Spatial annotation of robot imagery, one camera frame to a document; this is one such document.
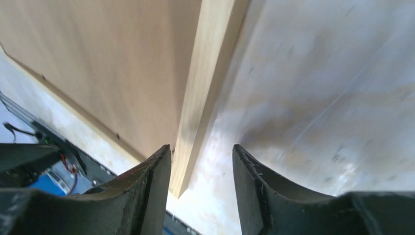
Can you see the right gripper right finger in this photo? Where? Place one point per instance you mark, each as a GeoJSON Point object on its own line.
{"type": "Point", "coordinates": [270, 204]}

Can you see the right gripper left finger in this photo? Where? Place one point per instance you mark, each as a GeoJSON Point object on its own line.
{"type": "Point", "coordinates": [133, 203]}

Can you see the light wooden picture frame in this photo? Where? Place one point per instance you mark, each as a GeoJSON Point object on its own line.
{"type": "Point", "coordinates": [217, 29]}

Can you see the brown frame backing board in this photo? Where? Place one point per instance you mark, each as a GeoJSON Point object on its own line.
{"type": "Point", "coordinates": [125, 62]}

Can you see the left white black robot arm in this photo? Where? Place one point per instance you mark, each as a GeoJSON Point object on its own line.
{"type": "Point", "coordinates": [21, 164]}

